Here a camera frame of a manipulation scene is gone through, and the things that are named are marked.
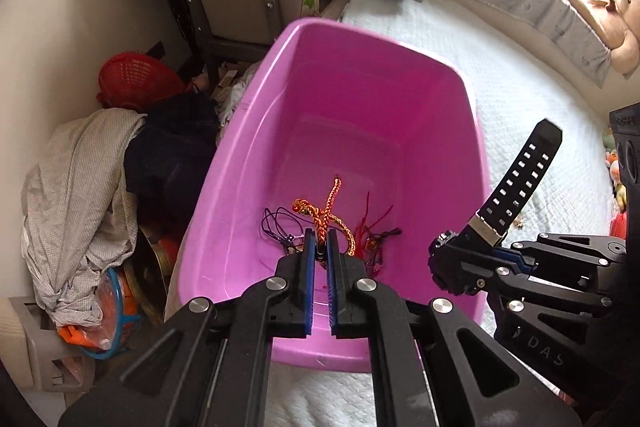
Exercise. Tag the blue rimmed basket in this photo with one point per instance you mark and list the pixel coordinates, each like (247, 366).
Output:
(120, 309)

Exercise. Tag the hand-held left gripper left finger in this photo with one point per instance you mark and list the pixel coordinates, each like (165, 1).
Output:
(310, 292)

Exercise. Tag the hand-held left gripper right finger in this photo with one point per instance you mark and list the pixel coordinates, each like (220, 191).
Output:
(333, 292)

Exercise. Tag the dark cloth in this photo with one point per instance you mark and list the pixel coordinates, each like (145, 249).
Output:
(170, 157)

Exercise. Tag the beige plush toy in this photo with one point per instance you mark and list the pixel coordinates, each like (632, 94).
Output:
(625, 37)

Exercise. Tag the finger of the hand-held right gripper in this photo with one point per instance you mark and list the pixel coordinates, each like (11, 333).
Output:
(550, 302)
(575, 252)

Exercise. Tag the red plastic basket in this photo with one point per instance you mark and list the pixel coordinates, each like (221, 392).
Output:
(135, 77)

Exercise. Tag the beige plastic stool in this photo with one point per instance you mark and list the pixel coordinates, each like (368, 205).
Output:
(35, 347)

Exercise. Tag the black wrist watch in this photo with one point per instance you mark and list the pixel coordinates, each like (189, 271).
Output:
(543, 137)

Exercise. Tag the beige checked cloth pile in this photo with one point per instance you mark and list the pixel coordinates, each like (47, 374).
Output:
(75, 207)

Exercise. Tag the grey printed wall cloth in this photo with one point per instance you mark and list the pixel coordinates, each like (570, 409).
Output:
(525, 2)

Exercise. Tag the round brown tray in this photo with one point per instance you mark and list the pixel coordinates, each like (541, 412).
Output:
(157, 267)

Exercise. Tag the purple plastic bin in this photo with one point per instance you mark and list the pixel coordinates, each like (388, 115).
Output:
(350, 107)

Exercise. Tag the orange white plush toy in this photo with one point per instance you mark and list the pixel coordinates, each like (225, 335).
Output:
(612, 162)

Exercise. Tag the red tassel charm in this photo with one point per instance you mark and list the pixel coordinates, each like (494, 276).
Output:
(361, 227)

